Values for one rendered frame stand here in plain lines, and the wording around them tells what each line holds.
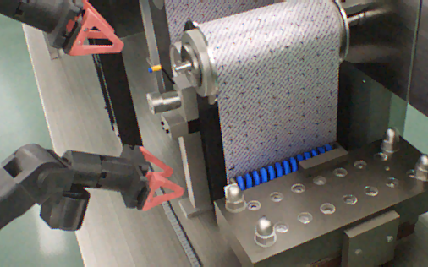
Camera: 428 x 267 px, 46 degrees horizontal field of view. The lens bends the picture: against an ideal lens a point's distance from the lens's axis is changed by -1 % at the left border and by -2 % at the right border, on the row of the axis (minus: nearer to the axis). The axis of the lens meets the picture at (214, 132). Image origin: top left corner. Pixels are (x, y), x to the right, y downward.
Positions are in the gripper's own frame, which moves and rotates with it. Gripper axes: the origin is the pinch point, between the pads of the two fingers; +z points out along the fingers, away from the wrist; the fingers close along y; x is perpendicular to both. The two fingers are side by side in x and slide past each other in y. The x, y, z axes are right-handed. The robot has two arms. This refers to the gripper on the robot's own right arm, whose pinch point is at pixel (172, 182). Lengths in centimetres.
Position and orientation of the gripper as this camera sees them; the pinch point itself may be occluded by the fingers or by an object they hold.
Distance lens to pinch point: 91.5
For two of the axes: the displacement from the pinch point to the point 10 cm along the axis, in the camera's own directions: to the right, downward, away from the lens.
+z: 8.4, 1.7, 5.2
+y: 3.8, 5.2, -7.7
